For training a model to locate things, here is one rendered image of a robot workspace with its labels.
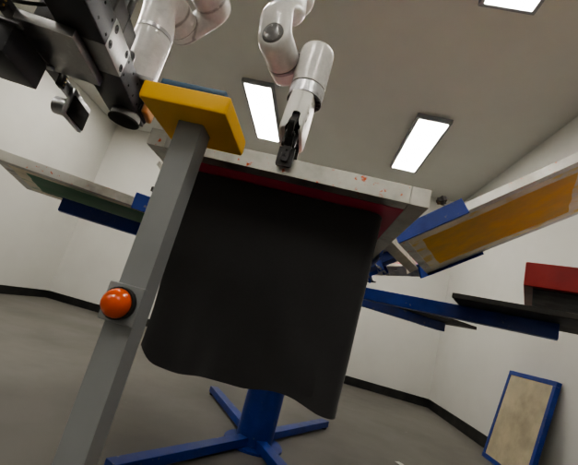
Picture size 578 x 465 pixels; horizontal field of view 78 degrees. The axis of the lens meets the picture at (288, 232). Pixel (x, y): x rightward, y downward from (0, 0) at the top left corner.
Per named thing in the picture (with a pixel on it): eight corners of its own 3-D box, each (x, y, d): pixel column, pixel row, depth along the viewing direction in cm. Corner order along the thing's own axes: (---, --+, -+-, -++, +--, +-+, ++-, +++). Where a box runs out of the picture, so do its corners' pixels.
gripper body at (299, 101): (289, 107, 83) (277, 150, 81) (287, 78, 73) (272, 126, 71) (321, 113, 82) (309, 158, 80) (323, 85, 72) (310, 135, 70)
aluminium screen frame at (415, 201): (429, 208, 69) (432, 190, 69) (146, 143, 75) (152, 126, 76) (364, 267, 145) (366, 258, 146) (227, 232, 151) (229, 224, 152)
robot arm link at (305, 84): (291, 100, 83) (289, 111, 83) (289, 75, 75) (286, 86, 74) (323, 106, 83) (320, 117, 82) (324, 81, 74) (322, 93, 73)
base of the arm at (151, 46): (87, 59, 85) (111, 5, 88) (103, 89, 97) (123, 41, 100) (152, 81, 87) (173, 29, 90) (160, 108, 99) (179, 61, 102)
